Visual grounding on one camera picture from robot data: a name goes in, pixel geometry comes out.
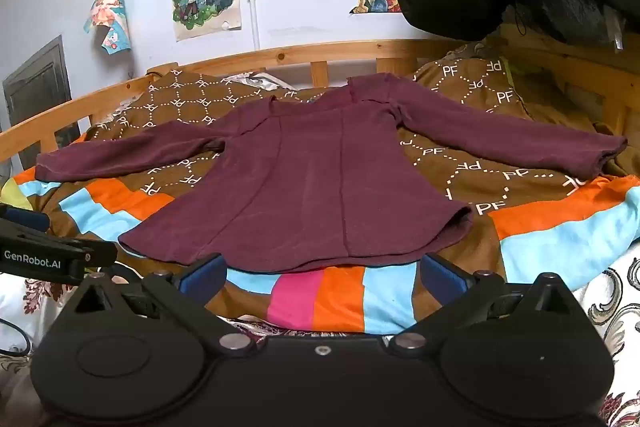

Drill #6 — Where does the maroon long-sleeved shirt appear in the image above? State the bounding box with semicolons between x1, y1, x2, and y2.
35;72;628;270

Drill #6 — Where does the small curled cartoon wall poster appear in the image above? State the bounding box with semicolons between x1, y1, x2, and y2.
84;0;132;55

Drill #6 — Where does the black cable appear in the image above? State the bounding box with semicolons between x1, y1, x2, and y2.
0;318;33;355

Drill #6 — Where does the dark wall panel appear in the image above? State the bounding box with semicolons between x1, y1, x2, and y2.
2;35;73;148

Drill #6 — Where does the wooden bed frame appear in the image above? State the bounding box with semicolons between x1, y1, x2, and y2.
0;27;640;168

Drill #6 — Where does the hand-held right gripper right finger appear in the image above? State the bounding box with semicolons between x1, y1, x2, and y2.
389;253;582;353

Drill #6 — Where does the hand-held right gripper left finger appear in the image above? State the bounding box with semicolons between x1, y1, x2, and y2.
74;253;257;354

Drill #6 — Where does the plain brown cloth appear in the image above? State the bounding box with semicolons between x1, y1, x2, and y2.
515;67;640;180

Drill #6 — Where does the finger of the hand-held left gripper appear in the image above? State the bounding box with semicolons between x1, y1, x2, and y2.
0;204;52;233

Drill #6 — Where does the brown printed blanket colourful border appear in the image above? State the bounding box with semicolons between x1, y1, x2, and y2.
0;52;640;335

